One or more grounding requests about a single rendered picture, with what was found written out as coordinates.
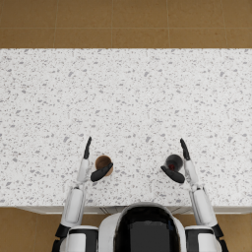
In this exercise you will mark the black cup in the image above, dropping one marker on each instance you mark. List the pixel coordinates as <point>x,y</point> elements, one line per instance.
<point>174,162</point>

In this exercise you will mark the red berry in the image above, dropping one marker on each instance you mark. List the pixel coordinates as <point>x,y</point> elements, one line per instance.
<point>171,167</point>

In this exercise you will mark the brown cup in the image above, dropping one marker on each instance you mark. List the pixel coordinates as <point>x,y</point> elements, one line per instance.
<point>103,163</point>

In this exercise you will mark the robot body dark round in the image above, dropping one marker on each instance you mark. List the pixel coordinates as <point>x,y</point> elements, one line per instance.
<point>146,229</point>

